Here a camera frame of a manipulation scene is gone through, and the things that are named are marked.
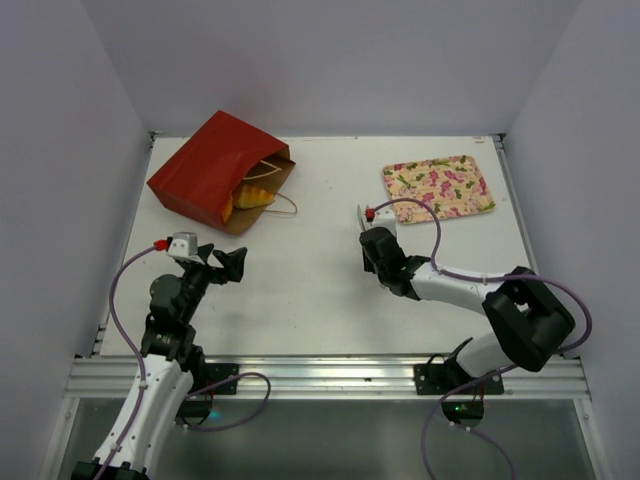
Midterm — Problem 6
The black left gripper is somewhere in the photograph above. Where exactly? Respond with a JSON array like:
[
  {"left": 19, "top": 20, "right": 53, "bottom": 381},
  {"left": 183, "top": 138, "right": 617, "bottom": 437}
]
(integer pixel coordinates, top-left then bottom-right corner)
[{"left": 179, "top": 243, "right": 245, "bottom": 323}]

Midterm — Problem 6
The red paper bag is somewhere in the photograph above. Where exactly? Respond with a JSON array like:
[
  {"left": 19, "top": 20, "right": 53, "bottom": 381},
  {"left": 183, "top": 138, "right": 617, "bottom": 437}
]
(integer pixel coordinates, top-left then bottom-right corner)
[{"left": 147, "top": 111, "right": 296, "bottom": 236}]

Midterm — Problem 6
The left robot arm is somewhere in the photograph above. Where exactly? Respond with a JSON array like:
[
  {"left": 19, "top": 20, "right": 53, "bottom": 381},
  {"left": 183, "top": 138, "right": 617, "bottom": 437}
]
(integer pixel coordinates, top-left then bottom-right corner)
[{"left": 71, "top": 233, "right": 248, "bottom": 479}]

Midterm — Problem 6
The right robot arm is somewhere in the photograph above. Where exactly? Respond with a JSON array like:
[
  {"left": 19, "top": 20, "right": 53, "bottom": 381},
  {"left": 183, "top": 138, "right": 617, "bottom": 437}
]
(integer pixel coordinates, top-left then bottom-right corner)
[{"left": 359, "top": 226, "right": 575, "bottom": 393}]

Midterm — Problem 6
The fake croissant bread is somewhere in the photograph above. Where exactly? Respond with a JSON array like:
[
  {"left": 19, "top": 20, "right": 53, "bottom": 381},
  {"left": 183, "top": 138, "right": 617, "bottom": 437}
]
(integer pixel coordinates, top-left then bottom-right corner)
[{"left": 222, "top": 184, "right": 275, "bottom": 222}]

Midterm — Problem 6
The floral rectangular tray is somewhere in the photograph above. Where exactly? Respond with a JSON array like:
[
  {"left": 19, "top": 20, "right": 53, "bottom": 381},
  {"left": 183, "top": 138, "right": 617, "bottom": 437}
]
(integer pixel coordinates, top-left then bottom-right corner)
[{"left": 382, "top": 155, "right": 496, "bottom": 225}]

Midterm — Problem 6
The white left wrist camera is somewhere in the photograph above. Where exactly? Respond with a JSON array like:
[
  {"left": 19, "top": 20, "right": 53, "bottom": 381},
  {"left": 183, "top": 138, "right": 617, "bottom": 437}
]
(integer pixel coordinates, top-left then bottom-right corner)
[{"left": 167, "top": 232, "right": 198, "bottom": 261}]

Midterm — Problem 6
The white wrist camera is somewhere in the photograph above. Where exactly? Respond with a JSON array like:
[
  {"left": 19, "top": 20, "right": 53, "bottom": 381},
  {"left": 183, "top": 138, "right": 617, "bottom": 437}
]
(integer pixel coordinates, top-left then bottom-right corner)
[
  {"left": 363, "top": 207, "right": 397, "bottom": 237},
  {"left": 167, "top": 232, "right": 198, "bottom": 261}
]

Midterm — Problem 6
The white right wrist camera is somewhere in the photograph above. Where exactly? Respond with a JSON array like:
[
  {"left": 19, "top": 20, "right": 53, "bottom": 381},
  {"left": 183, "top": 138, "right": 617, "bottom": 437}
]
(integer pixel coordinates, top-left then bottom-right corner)
[{"left": 363, "top": 207, "right": 397, "bottom": 237}]

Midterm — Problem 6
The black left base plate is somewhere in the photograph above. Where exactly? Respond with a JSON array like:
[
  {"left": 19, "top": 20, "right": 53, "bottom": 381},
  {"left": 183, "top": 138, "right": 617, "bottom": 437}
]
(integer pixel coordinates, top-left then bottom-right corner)
[{"left": 200, "top": 363, "right": 240, "bottom": 395}]

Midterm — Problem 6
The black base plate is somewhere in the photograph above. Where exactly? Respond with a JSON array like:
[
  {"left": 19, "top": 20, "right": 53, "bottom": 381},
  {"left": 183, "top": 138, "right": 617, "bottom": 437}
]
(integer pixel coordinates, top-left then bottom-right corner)
[
  {"left": 200, "top": 363, "right": 240, "bottom": 395},
  {"left": 413, "top": 354, "right": 505, "bottom": 395}
]

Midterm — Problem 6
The aluminium frame rail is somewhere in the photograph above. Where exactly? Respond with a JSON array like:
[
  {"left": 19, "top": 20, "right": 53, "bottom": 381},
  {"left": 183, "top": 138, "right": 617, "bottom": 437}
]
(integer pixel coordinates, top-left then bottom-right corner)
[{"left": 63, "top": 356, "right": 590, "bottom": 400}]

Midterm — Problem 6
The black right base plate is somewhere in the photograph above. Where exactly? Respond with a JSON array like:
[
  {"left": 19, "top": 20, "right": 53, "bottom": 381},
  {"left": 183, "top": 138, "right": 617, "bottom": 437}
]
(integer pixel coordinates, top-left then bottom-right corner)
[{"left": 413, "top": 354, "right": 505, "bottom": 395}]

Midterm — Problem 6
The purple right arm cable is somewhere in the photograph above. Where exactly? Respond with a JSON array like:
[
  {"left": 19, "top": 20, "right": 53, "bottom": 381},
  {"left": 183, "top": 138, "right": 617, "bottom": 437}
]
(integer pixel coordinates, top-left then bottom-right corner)
[{"left": 372, "top": 198, "right": 594, "bottom": 480}]

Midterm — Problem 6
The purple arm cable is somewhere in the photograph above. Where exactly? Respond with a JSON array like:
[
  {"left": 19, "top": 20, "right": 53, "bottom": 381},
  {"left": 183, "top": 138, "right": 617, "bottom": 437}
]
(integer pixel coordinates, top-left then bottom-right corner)
[
  {"left": 372, "top": 198, "right": 594, "bottom": 480},
  {"left": 92, "top": 239, "right": 272, "bottom": 480}
]

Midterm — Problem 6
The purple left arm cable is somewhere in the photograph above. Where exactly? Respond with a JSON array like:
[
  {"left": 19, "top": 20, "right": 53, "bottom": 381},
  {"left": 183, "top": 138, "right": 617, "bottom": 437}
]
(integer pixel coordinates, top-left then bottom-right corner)
[{"left": 92, "top": 239, "right": 272, "bottom": 480}]

